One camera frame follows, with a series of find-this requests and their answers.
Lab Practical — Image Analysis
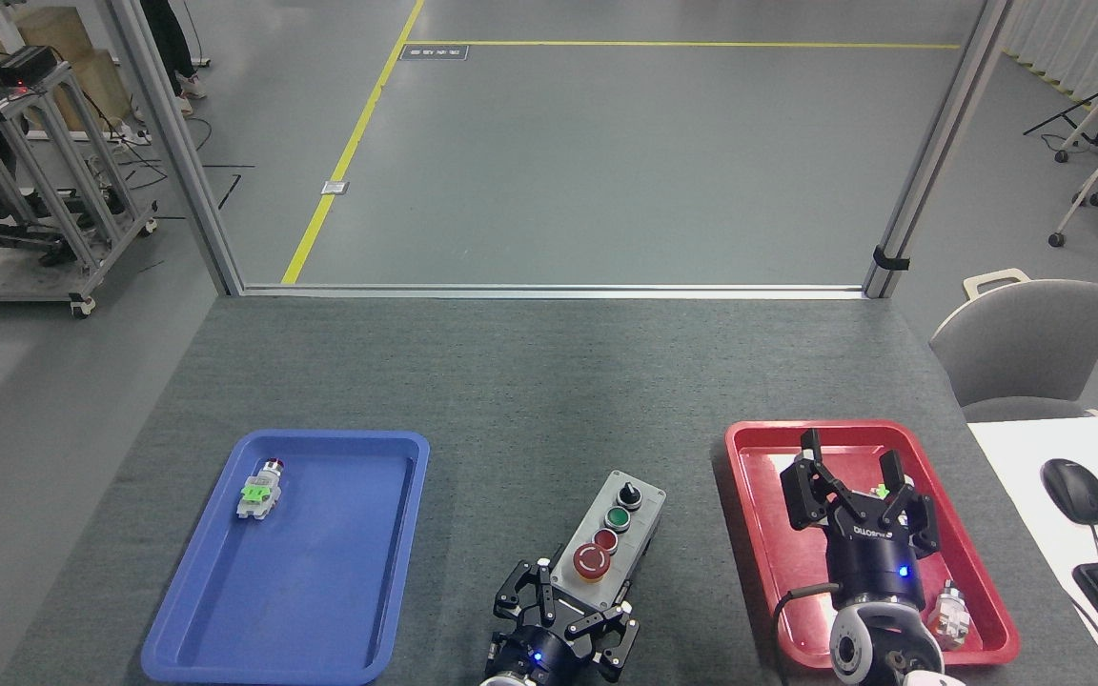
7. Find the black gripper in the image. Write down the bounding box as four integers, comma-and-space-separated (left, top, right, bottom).
487, 558, 641, 686
780, 429, 941, 611

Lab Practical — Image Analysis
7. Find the grey control box with buttons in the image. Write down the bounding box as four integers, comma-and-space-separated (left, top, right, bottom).
549, 470, 667, 616

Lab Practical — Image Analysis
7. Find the red plastic tray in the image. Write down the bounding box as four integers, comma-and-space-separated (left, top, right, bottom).
724, 420, 1021, 668

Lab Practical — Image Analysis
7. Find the white desk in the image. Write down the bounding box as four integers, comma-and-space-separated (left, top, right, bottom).
966, 414, 1098, 686

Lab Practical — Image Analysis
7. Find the black computer mouse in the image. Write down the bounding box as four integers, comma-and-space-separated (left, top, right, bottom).
1041, 458, 1098, 526

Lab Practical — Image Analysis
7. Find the grey shell chair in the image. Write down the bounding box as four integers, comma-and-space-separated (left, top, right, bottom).
928, 269, 1098, 422

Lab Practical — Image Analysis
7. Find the blue plastic tray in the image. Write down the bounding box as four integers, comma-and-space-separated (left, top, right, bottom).
141, 429, 431, 685

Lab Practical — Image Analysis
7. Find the silver aluminium crossbar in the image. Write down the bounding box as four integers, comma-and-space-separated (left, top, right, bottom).
242, 283, 869, 301

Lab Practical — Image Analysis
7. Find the black tripod leg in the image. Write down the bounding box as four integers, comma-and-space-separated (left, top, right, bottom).
1023, 86, 1098, 136

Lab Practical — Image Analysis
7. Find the white curtain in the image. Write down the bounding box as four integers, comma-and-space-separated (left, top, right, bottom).
1002, 0, 1098, 108

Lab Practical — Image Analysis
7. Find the person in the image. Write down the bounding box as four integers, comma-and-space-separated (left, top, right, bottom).
137, 0, 208, 117

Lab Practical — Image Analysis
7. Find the wooden crate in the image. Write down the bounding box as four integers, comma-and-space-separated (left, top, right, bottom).
0, 8, 132, 132

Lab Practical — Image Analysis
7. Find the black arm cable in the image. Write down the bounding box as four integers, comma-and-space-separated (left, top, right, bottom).
772, 584, 842, 686

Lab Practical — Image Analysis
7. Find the push button switch orange block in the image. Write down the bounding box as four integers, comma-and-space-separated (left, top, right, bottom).
926, 579, 973, 652

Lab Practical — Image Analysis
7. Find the push button switch green block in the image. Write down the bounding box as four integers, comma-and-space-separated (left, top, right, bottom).
235, 458, 286, 521

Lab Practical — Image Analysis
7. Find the silver aluminium post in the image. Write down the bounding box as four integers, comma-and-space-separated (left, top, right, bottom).
864, 0, 1015, 300
109, 0, 243, 296

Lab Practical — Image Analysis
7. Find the aluminium frame cart on wheels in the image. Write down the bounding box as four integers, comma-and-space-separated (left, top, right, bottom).
0, 59, 159, 319

